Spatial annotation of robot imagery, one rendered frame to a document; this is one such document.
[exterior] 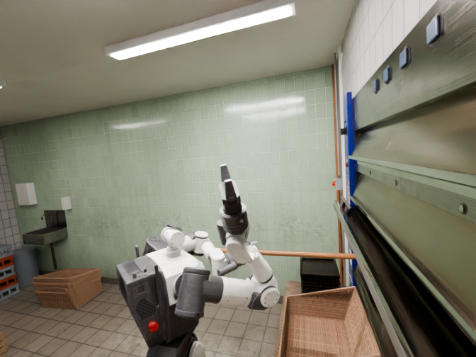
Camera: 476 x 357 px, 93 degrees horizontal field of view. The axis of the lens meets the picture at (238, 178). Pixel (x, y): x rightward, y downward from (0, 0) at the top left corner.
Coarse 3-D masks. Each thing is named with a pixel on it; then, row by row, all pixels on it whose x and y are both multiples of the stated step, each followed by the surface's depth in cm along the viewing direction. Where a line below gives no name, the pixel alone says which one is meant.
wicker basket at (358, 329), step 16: (352, 288) 154; (288, 304) 168; (304, 304) 164; (320, 304) 161; (336, 304) 158; (352, 304) 150; (288, 320) 163; (304, 320) 162; (320, 320) 160; (336, 320) 159; (352, 320) 144; (288, 336) 149; (304, 336) 148; (320, 336) 147; (336, 336) 146; (352, 336) 138; (368, 336) 118; (288, 352) 137; (304, 352) 137; (320, 352) 136; (336, 352) 135; (352, 352) 133; (368, 352) 114
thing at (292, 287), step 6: (288, 282) 212; (294, 282) 212; (300, 282) 211; (288, 288) 203; (294, 288) 202; (300, 288) 201; (288, 294) 195; (294, 294) 194; (294, 300) 186; (342, 300) 181; (282, 306) 180; (294, 306) 179; (282, 312) 173; (300, 312) 171; (282, 318) 167; (282, 324) 161; (294, 324) 160; (324, 324) 158; (330, 324) 157; (318, 330) 153; (276, 342) 146; (300, 342) 145; (276, 348) 142; (318, 348) 139; (276, 354) 138
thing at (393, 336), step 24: (360, 216) 127; (360, 240) 92; (384, 240) 94; (360, 264) 74; (384, 264) 73; (408, 288) 61; (384, 312) 51; (408, 312) 51; (432, 312) 52; (432, 336) 45; (456, 336) 46
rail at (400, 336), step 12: (336, 204) 142; (348, 228) 99; (360, 252) 76; (372, 264) 68; (372, 276) 62; (384, 288) 56; (384, 300) 52; (396, 312) 48; (396, 324) 45; (408, 336) 42; (408, 348) 39
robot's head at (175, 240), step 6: (168, 228) 99; (162, 234) 98; (168, 234) 92; (174, 234) 91; (180, 234) 92; (168, 240) 91; (174, 240) 91; (180, 240) 92; (168, 246) 96; (174, 246) 91; (180, 246) 92
